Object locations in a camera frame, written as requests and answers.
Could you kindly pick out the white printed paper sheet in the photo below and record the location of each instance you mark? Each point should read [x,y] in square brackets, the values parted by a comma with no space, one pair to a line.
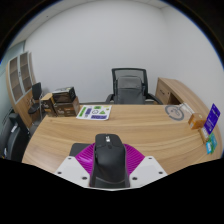
[94,112]

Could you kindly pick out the wooden side cabinet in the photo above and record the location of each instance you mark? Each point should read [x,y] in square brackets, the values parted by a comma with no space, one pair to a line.
[170,90]

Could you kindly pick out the black computer mouse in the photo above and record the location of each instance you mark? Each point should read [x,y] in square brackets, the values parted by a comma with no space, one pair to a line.
[109,160]

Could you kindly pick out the light brown cardboard box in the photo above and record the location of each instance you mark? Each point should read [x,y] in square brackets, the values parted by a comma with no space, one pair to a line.
[47,105]

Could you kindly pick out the purple sign stand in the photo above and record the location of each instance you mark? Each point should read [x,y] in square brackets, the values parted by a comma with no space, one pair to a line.
[212,119]

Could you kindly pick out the black padded office chair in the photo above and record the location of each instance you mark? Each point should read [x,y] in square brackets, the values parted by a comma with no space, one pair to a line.
[11,138]

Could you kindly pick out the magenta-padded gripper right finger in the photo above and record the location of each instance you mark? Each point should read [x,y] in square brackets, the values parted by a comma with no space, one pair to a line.
[146,170]

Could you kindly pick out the grey round disc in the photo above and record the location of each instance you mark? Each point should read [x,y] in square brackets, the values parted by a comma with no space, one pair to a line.
[174,112]

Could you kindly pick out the orange box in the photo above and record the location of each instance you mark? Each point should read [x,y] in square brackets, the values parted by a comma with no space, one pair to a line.
[196,121]

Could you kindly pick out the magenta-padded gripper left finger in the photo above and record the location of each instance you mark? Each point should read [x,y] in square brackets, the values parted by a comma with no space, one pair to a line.
[71,168]

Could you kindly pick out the small tan box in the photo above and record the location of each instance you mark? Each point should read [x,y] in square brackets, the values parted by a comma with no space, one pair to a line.
[203,135]

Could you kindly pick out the green flat box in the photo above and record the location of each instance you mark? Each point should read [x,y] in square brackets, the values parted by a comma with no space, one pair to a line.
[213,141]

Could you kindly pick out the black mesh office chair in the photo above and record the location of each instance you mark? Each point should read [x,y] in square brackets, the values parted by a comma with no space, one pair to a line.
[130,88]

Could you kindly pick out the dark printed cardboard box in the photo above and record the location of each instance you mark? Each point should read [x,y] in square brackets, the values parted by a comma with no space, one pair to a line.
[63,94]

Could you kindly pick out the small blue box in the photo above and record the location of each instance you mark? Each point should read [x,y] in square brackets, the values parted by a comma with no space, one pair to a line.
[208,148]

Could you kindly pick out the wooden shelf unit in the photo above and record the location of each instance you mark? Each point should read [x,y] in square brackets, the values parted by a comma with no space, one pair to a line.
[20,76]

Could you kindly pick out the small black visitor chair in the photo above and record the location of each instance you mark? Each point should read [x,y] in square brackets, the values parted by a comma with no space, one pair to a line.
[36,96]

